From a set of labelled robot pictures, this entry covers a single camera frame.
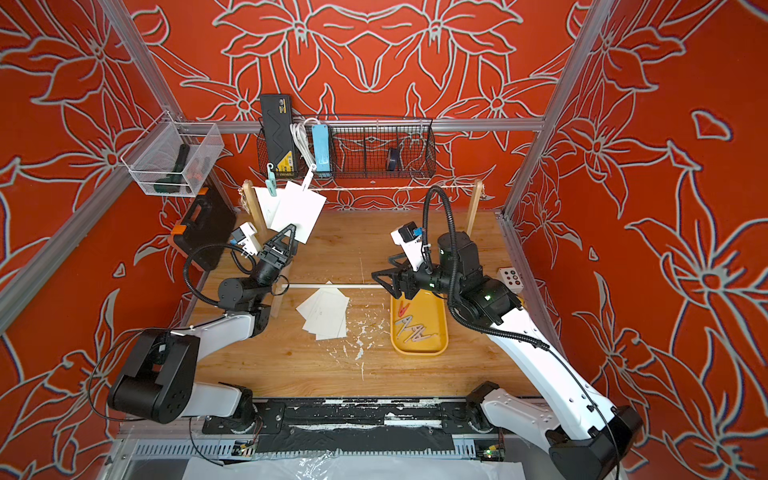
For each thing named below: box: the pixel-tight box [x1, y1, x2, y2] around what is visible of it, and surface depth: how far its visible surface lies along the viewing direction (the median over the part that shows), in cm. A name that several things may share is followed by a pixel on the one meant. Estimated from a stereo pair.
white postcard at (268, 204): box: [252, 187, 283, 229], surface depth 68 cm
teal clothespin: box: [265, 162, 277, 197], surface depth 65 cm
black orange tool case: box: [169, 187, 237, 272], surface depth 99 cm
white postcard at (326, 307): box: [296, 280, 350, 337], surface depth 95 cm
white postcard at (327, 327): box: [302, 302, 349, 341], surface depth 91 cm
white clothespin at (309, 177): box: [302, 164, 317, 191], surface depth 65 cm
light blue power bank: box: [312, 125, 331, 178], surface depth 91 cm
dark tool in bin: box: [153, 144, 191, 194], surface depth 82 cm
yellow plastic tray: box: [390, 288, 449, 356], surface depth 89 cm
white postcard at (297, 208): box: [270, 181, 327, 244], surface depth 68 cm
